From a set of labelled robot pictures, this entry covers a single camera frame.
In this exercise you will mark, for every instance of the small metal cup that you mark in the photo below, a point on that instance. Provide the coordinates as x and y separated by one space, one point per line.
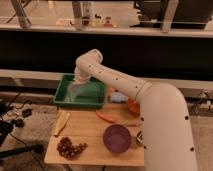
139 138

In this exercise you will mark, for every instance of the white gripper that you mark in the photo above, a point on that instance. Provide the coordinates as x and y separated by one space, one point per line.
80 77

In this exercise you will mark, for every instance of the orange carrot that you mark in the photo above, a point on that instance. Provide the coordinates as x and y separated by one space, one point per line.
105 117

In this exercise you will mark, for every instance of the light blue towel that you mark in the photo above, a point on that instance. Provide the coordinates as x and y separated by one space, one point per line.
73 90

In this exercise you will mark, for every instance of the bunch of dark grapes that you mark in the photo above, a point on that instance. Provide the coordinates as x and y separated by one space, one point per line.
68 150

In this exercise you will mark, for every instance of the green plastic tray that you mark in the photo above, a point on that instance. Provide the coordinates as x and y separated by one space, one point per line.
90 95

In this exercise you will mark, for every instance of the wooden spatula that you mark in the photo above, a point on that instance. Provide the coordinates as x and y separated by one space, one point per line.
61 122

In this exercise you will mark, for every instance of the wooden table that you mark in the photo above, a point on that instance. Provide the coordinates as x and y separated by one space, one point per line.
84 126

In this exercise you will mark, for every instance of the orange bowl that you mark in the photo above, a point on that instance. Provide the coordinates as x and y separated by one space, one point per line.
133 106

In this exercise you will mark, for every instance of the purple bowl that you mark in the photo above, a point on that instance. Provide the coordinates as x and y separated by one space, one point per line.
117 138

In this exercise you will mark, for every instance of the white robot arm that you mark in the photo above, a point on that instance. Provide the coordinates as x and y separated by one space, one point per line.
166 128

